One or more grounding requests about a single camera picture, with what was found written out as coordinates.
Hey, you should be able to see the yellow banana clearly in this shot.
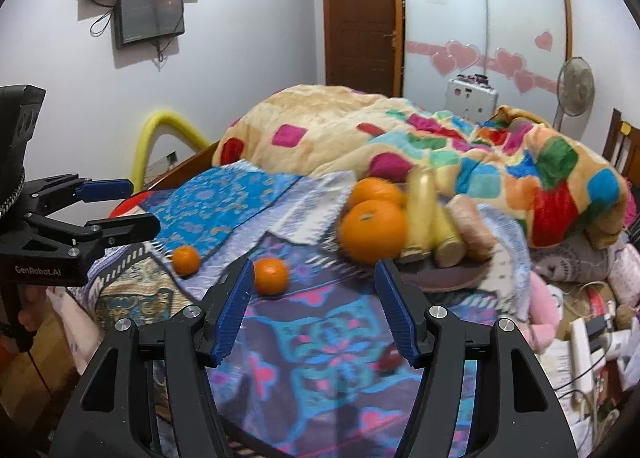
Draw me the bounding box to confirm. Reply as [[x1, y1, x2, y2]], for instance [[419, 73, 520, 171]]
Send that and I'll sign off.
[[400, 165, 441, 263], [432, 208, 468, 269]]

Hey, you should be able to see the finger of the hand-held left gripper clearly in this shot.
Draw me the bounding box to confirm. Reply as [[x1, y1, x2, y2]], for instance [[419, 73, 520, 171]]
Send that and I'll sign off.
[[27, 174, 135, 219], [25, 212, 162, 261]]

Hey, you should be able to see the brown wooden door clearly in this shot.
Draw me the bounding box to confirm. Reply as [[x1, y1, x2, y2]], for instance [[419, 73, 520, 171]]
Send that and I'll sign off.
[[322, 0, 403, 99]]

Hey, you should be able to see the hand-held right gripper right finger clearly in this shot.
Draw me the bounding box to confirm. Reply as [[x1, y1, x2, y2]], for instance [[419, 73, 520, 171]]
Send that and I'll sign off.
[[374, 258, 581, 458]]

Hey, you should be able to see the person's left hand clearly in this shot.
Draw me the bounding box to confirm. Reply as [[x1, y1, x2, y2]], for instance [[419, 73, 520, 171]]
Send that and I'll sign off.
[[17, 285, 51, 335]]

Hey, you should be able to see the colourful patchwork blanket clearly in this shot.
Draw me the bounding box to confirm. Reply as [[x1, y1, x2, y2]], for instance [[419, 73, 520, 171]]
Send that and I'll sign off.
[[212, 84, 630, 251]]

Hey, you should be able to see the brown round plate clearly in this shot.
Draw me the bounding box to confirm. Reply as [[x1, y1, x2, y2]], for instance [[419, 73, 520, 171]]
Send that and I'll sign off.
[[395, 248, 493, 294]]

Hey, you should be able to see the small red fruit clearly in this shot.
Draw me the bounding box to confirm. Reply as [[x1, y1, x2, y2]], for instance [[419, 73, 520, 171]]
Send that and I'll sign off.
[[377, 350, 403, 376]]

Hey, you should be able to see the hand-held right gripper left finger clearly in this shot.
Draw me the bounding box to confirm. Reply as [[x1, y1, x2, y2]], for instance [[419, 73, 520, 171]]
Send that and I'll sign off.
[[60, 257, 257, 458]]

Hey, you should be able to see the grey patterned pillow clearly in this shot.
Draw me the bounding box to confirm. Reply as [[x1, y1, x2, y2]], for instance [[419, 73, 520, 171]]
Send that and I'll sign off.
[[530, 232, 627, 285]]

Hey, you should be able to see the wooden bed side rail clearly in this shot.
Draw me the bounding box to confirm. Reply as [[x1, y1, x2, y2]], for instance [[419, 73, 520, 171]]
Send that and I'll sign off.
[[112, 140, 221, 219]]

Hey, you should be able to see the patterned blue purple cloth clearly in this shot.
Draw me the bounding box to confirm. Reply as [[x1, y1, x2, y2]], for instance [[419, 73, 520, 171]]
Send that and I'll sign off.
[[65, 160, 531, 458]]

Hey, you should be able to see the small mandarin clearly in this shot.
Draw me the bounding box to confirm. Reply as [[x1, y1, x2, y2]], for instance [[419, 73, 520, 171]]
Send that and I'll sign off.
[[171, 245, 202, 275], [252, 257, 290, 296]]

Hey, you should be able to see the wooden bed headboard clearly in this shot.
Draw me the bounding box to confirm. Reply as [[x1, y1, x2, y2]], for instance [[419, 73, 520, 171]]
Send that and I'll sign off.
[[602, 108, 640, 175]]

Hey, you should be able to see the yellow foam tube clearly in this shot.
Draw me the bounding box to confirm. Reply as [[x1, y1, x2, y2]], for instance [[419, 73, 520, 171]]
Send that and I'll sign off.
[[129, 109, 211, 191]]

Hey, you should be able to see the standing electric fan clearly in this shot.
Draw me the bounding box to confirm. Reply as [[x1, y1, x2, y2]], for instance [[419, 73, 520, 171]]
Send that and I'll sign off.
[[550, 56, 596, 129]]

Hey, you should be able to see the wall socket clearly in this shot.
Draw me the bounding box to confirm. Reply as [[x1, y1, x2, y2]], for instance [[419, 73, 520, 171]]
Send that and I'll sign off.
[[147, 150, 179, 174]]

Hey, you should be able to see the large orange with sticker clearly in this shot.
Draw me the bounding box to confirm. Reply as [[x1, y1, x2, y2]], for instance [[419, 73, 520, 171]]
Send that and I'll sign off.
[[347, 177, 407, 211]]

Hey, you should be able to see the pink white patterned pillow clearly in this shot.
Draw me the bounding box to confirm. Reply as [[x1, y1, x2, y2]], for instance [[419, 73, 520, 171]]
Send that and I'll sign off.
[[607, 243, 640, 310]]

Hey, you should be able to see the small black wall monitor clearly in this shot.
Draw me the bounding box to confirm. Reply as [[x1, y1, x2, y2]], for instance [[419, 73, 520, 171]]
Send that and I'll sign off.
[[114, 0, 186, 50]]

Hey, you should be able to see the frosted sliding wardrobe door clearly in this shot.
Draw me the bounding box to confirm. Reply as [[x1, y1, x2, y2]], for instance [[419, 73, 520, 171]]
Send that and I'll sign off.
[[482, 0, 571, 129], [402, 0, 488, 104]]

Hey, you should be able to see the pink plush toy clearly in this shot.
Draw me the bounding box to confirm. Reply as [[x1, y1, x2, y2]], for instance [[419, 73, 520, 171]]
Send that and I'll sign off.
[[525, 270, 562, 330]]

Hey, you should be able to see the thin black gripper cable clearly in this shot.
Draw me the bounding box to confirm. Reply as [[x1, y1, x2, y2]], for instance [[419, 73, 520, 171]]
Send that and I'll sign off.
[[27, 348, 57, 401]]

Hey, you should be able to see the hanging black cable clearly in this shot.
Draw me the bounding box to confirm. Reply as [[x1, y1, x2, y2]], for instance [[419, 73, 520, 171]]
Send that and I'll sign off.
[[154, 38, 174, 70]]

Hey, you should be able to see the white power strip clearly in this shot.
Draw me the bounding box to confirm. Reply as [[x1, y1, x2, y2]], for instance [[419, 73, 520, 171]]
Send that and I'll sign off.
[[570, 318, 597, 391]]

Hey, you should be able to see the looped black cable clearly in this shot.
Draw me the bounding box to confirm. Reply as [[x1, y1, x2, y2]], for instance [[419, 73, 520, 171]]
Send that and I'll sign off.
[[90, 8, 117, 37]]

